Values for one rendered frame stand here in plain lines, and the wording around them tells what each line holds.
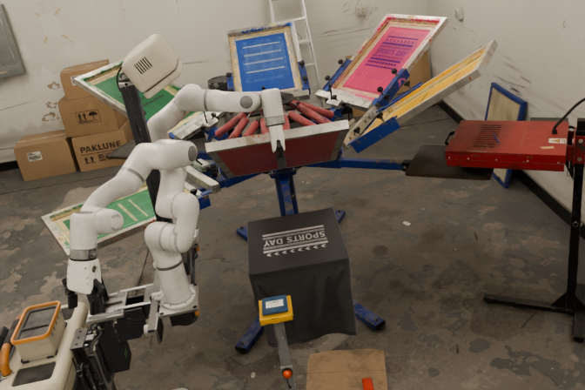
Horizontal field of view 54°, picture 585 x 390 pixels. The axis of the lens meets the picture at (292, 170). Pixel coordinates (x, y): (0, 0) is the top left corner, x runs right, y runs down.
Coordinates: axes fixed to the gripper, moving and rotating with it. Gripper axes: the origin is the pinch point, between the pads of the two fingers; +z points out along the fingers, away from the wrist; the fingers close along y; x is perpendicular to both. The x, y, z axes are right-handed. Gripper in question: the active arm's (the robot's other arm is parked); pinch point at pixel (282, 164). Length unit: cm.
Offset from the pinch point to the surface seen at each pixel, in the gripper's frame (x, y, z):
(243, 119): -19, -144, -16
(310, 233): 8, -52, 40
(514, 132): 126, -88, 13
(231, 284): -49, -186, 99
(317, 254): 9, -33, 46
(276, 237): -8, -54, 40
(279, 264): -8, -31, 47
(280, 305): -10, 1, 54
